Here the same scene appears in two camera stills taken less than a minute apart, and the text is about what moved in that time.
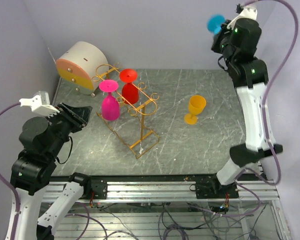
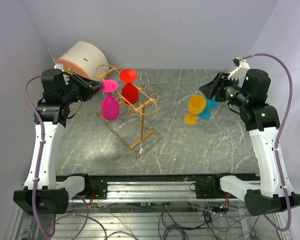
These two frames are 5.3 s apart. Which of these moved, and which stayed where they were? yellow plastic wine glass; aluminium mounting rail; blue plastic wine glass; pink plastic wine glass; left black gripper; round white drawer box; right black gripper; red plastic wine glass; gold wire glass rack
Moved: blue plastic wine glass; right black gripper; left black gripper
Stayed: yellow plastic wine glass; red plastic wine glass; pink plastic wine glass; aluminium mounting rail; round white drawer box; gold wire glass rack
